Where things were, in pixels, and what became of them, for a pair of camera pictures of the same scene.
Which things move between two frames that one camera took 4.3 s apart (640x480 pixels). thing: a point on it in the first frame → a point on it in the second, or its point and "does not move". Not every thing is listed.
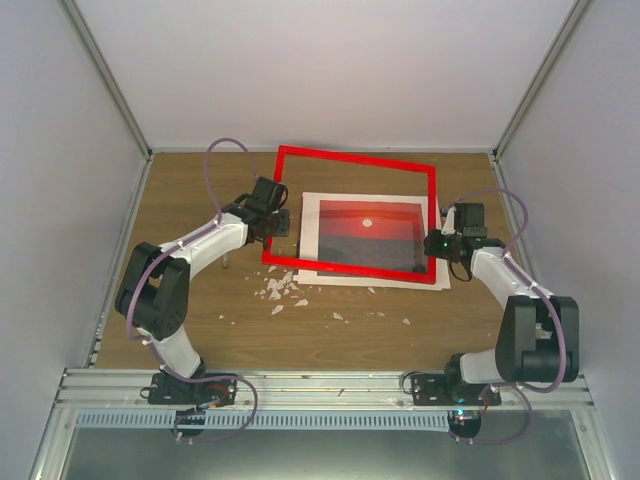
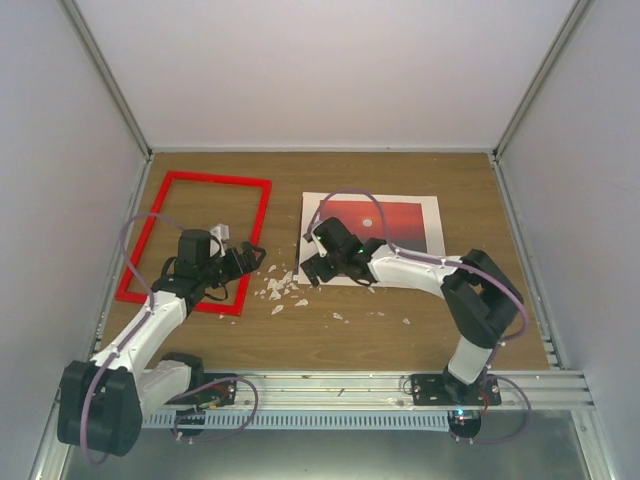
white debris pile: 276,286 does not move
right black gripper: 430,245 → 311,263
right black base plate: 437,390 does not move
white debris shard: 339,317 does not move
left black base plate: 163,390 does not move
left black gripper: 283,228 → 250,264
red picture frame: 352,269 → 127,296
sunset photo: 385,234 does not move
